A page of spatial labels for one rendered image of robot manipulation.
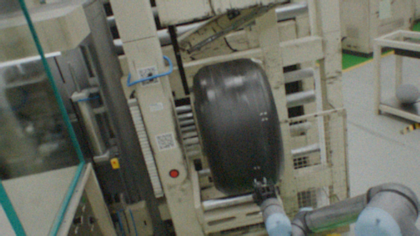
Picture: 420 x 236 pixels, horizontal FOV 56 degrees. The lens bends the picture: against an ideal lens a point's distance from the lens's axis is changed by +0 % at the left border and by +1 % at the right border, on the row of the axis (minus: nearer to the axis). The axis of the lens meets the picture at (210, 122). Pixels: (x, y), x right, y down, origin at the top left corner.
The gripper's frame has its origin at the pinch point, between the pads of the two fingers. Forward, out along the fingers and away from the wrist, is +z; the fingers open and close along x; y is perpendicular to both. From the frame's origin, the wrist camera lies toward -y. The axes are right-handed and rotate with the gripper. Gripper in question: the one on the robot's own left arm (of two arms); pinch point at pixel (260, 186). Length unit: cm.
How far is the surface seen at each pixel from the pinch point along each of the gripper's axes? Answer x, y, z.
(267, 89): -9.6, 37.4, 4.7
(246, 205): 6.0, -14.3, 12.6
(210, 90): 11.5, 41.2, 5.7
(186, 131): 27, 11, 56
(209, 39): 6, 56, 50
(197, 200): 26.6, -5.9, 10.9
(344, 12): -213, 15, 442
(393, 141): -146, -80, 185
